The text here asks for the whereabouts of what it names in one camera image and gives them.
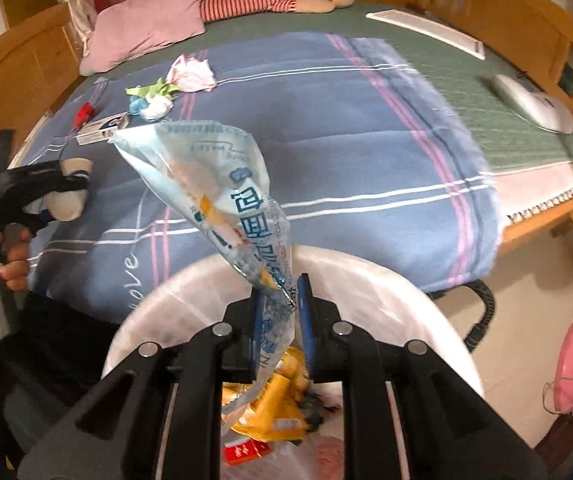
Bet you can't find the white mesh trash basket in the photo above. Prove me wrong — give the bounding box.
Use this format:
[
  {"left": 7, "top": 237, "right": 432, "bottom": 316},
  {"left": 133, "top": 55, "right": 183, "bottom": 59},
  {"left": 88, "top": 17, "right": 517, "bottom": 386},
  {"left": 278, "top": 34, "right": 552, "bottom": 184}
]
[{"left": 103, "top": 246, "right": 484, "bottom": 393}]

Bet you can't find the white paper cup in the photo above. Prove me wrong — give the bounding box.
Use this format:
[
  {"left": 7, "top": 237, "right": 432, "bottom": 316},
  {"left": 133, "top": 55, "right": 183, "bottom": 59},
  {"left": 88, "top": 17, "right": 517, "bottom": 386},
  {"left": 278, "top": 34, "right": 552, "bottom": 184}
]
[{"left": 43, "top": 156, "right": 94, "bottom": 224}]

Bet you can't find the yellow snack bag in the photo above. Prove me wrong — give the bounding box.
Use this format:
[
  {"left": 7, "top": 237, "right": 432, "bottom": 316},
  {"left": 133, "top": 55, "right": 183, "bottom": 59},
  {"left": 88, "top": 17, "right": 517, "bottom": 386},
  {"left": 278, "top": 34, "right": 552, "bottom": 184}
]
[{"left": 231, "top": 347, "right": 323, "bottom": 442}]

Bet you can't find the white small carton box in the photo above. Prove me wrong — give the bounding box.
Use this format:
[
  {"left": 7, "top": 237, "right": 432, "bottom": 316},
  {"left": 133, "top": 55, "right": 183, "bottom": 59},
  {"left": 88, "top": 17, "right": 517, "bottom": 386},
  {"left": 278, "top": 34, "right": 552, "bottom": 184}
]
[{"left": 75, "top": 113, "right": 129, "bottom": 146}]

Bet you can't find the light blue plastic bag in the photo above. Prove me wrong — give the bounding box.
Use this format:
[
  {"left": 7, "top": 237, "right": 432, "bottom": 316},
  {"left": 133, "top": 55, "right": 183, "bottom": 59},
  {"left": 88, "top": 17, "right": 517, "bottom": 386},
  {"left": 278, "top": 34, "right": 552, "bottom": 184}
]
[{"left": 112, "top": 120, "right": 296, "bottom": 416}]

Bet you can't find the red foil wrapper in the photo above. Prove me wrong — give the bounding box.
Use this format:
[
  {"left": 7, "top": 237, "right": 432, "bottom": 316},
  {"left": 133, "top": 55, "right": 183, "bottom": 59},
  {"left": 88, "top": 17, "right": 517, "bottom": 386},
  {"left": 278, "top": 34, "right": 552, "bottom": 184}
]
[{"left": 222, "top": 436, "right": 272, "bottom": 466}]

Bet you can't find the green wrapper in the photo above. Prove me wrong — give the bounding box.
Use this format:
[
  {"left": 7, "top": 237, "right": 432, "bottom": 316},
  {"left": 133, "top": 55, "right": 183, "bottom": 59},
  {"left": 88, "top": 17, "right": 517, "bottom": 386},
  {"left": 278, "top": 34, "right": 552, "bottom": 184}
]
[{"left": 125, "top": 78, "right": 180, "bottom": 99}]

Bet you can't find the pink white plastic bag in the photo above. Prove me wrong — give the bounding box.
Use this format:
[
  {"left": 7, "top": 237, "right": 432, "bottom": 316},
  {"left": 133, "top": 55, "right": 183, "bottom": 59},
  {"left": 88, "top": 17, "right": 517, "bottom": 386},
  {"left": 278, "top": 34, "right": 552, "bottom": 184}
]
[{"left": 166, "top": 55, "right": 217, "bottom": 93}]

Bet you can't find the light blue paper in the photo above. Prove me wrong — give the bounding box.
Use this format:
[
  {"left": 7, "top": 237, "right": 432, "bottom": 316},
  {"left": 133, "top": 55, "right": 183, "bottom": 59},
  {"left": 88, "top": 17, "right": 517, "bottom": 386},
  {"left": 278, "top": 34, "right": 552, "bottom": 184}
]
[{"left": 129, "top": 96, "right": 149, "bottom": 116}]

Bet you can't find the white tissue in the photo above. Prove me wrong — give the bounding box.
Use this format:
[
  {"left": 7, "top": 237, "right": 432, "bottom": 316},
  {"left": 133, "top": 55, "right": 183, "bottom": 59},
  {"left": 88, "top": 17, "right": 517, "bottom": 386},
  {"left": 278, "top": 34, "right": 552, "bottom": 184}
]
[{"left": 140, "top": 94, "right": 174, "bottom": 122}]

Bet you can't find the blue plaid blanket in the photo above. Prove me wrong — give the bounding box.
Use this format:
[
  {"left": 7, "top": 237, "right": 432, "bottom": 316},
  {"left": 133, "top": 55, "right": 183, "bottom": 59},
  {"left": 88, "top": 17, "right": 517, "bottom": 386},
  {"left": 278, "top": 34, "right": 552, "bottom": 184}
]
[{"left": 25, "top": 32, "right": 502, "bottom": 323}]

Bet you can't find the white plush toy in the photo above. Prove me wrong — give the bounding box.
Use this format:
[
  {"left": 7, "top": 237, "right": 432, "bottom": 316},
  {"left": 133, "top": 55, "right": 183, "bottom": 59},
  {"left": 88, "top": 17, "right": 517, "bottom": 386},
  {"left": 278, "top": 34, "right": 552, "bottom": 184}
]
[{"left": 64, "top": 0, "right": 98, "bottom": 56}]

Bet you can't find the pink pillow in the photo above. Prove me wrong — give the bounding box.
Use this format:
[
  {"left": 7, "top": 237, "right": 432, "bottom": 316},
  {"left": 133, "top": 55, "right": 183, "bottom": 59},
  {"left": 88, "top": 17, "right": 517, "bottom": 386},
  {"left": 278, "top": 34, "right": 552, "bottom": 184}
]
[{"left": 79, "top": 0, "right": 205, "bottom": 76}]

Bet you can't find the green bed mat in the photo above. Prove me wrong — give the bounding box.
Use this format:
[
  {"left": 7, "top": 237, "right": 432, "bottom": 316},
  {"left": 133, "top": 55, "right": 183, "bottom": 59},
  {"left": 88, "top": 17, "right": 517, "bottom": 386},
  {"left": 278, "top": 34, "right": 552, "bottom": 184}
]
[{"left": 104, "top": 3, "right": 573, "bottom": 170}]

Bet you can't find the white flat board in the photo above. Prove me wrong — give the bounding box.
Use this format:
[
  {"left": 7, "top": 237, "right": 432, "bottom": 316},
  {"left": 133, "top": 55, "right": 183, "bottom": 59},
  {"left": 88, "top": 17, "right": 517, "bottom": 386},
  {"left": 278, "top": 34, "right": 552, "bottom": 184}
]
[{"left": 365, "top": 9, "right": 486, "bottom": 61}]

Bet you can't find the white handheld appliance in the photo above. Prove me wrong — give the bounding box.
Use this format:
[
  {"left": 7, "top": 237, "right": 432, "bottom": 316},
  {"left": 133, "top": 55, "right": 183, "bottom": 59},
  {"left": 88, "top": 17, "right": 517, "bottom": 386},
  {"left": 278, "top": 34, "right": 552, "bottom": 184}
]
[{"left": 491, "top": 75, "right": 573, "bottom": 134}]

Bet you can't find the black cable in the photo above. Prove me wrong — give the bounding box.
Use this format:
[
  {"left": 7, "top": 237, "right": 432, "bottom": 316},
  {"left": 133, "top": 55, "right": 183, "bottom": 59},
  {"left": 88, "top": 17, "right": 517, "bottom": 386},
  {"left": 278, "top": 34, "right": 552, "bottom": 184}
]
[{"left": 428, "top": 278, "right": 497, "bottom": 354}]

